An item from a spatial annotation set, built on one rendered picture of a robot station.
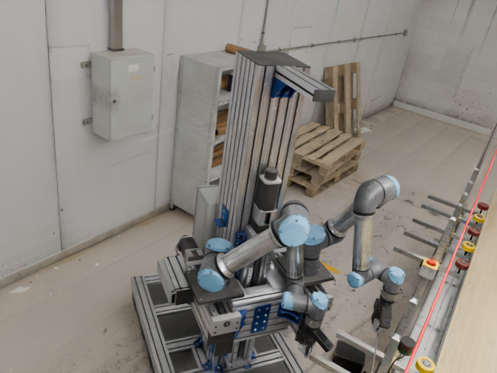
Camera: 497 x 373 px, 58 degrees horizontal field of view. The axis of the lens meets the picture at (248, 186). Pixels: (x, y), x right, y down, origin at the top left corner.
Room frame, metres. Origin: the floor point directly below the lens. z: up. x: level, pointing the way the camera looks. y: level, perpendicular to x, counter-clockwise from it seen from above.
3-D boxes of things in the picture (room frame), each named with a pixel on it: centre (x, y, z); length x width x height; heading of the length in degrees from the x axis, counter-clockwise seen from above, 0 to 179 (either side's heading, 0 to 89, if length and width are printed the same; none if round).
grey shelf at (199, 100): (4.12, 0.32, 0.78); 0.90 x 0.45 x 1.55; 147
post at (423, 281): (1.82, -0.94, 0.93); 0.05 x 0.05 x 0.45; 61
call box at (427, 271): (1.82, -0.93, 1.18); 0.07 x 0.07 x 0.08; 61
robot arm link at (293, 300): (1.52, -0.28, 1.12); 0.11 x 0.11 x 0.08; 88
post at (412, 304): (1.59, -0.81, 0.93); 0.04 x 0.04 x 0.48; 61
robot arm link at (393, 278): (1.67, -0.73, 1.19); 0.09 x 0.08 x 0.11; 44
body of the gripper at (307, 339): (1.50, -0.37, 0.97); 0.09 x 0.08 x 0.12; 61
